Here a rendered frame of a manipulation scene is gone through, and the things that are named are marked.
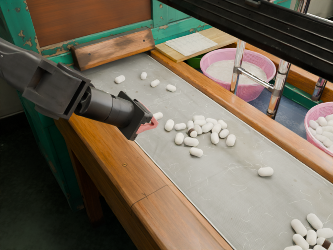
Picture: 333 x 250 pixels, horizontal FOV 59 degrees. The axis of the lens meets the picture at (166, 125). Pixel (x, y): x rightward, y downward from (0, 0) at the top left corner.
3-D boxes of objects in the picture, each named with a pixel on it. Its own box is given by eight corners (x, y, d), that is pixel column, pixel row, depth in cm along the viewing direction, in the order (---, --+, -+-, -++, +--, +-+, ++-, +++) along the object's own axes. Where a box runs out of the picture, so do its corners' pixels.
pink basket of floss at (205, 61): (271, 112, 100) (278, 89, 94) (194, 102, 105) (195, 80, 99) (268, 73, 120) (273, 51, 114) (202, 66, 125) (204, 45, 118)
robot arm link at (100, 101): (76, 119, 51) (90, 89, 50) (61, 103, 55) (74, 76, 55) (107, 127, 56) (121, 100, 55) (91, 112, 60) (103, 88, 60)
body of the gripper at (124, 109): (127, 92, 65) (99, 81, 59) (151, 115, 58) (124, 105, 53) (112, 116, 66) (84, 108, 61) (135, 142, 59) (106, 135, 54)
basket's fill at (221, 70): (234, 110, 100) (236, 96, 96) (192, 81, 114) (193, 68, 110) (277, 89, 110) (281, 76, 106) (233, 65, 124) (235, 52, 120)
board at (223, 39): (176, 63, 108) (176, 60, 107) (153, 48, 118) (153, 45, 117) (240, 40, 123) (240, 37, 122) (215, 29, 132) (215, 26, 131)
